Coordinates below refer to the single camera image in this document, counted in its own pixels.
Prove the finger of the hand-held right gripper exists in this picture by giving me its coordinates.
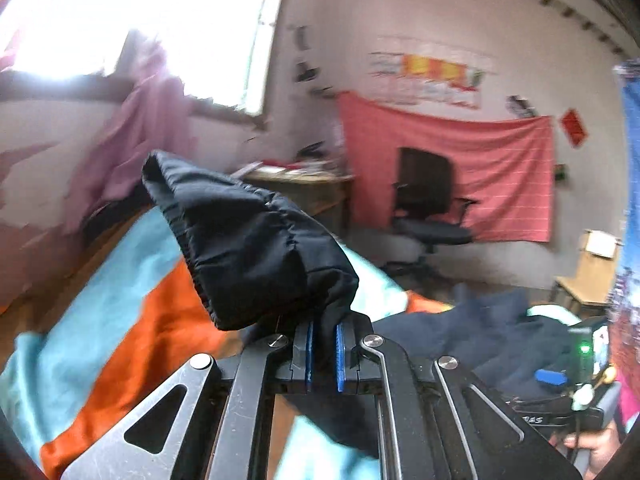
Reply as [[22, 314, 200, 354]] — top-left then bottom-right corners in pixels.
[[533, 368, 569, 389]]

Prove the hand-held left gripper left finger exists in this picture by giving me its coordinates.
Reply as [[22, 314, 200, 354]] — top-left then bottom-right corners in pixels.
[[60, 321, 315, 480]]

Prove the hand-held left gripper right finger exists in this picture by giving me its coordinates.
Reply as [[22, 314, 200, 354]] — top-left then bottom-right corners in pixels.
[[334, 313, 584, 480]]

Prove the black jacket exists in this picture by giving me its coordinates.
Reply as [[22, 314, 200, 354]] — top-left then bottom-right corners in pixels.
[[141, 150, 596, 461]]

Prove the person's right hand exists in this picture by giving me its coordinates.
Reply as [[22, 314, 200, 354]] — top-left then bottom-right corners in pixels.
[[549, 422, 623, 480]]

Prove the wooden chair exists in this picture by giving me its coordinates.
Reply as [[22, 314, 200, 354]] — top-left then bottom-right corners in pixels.
[[551, 229, 625, 318]]

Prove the wooden desk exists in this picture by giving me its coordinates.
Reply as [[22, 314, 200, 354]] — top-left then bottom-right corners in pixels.
[[232, 157, 356, 238]]

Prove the black office chair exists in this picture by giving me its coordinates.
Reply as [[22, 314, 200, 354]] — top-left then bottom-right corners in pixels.
[[382, 147, 480, 281]]

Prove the blue printed cloth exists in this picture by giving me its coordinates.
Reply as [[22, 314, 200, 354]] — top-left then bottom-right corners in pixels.
[[606, 59, 640, 401]]

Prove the orange and blue blanket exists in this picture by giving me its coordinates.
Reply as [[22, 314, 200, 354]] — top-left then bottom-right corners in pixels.
[[0, 205, 583, 480]]

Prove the red checked hanging cloth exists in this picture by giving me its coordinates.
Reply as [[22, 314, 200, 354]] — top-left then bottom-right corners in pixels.
[[336, 91, 557, 246]]

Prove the pink curtain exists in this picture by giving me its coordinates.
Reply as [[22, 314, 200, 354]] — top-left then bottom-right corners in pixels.
[[0, 0, 201, 233]]

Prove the window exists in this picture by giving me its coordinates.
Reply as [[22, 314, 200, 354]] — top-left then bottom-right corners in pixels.
[[10, 0, 291, 118]]

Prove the red paper wall sign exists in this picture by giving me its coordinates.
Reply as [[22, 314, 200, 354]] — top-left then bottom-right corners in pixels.
[[560, 108, 591, 149]]

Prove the black wall hook item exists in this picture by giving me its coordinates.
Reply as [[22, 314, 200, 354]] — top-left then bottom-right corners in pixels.
[[295, 60, 322, 84]]

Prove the wall poster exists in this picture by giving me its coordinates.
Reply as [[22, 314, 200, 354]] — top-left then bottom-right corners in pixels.
[[369, 37, 496, 110]]

